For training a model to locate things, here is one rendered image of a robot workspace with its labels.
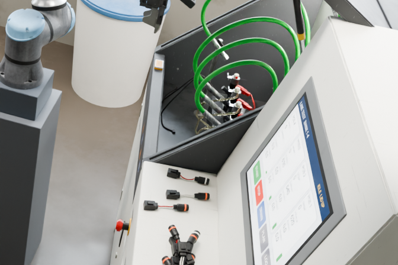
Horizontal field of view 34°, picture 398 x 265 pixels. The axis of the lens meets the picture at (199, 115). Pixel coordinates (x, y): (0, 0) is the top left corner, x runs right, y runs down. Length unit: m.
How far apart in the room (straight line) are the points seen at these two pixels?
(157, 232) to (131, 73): 2.00
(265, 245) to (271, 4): 1.13
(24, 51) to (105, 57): 1.40
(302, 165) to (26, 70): 1.10
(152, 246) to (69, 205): 1.48
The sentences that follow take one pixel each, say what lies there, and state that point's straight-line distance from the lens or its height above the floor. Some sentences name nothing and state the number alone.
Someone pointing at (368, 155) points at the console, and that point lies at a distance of 1.25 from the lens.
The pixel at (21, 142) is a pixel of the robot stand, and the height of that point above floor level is 0.72.
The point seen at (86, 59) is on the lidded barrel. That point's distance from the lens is 3.62.
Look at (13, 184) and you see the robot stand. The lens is 2.45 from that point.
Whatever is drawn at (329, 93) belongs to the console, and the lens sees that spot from 1.48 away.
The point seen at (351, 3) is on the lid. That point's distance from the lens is 1.66.
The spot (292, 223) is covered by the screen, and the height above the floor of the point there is 1.29.
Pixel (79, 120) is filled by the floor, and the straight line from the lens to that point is 3.61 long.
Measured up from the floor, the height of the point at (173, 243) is 1.01.
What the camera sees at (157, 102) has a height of 0.95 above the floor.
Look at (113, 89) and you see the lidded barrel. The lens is 3.67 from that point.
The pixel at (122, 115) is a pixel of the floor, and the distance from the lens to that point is 3.71.
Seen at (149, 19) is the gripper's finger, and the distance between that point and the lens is 2.03.
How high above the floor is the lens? 2.21
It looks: 35 degrees down
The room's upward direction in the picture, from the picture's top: 16 degrees clockwise
